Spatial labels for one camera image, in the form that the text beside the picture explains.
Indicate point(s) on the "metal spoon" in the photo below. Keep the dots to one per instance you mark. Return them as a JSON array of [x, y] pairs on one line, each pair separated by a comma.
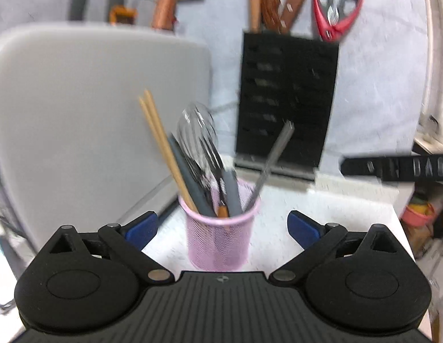
[[275, 150]]

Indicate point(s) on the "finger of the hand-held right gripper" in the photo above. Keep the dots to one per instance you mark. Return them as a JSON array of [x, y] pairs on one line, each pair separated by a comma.
[[392, 168]]

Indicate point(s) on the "black slotted knife block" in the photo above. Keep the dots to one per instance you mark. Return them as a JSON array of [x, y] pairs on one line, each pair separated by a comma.
[[289, 64]]

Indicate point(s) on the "red kitchen scissors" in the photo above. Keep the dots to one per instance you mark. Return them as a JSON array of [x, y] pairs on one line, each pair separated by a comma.
[[328, 25]]

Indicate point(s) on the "stack of coloured bowls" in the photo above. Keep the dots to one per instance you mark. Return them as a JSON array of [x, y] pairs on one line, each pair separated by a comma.
[[417, 212]]

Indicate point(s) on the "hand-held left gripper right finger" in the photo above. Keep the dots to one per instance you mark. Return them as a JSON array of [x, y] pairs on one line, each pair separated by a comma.
[[303, 227]]

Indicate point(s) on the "white sink counter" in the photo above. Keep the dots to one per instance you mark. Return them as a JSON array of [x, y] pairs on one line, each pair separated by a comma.
[[432, 143]]

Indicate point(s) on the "long grey spatula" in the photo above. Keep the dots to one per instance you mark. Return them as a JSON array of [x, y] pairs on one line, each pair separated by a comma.
[[191, 175]]

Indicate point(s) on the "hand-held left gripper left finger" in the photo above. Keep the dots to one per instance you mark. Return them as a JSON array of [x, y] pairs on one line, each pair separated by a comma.
[[142, 227]]

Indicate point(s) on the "white countertop appliance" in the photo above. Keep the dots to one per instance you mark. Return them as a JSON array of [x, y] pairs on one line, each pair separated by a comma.
[[82, 114]]

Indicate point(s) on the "pink mesh utensil cup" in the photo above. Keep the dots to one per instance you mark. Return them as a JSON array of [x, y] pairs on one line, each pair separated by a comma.
[[221, 243]]

